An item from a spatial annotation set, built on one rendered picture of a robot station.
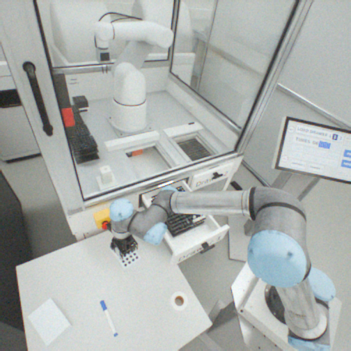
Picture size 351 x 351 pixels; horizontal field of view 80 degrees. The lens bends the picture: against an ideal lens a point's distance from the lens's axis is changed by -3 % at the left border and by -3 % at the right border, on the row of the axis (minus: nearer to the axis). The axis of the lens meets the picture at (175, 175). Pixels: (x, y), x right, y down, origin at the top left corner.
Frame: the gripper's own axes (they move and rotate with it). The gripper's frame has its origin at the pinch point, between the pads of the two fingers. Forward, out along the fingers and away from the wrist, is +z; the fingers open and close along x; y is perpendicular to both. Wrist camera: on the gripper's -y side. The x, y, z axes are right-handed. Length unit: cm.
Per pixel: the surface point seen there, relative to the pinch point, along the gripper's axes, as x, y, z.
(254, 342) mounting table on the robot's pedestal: 23, 60, 5
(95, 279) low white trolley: -14.5, 3.1, 5.2
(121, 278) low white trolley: -5.6, 8.8, 5.2
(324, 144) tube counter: 119, 24, -30
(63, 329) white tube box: -31.3, 13.8, 0.1
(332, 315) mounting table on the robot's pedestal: 59, 78, 5
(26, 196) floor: -31, -131, 81
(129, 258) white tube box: 1.2, 4.6, 1.4
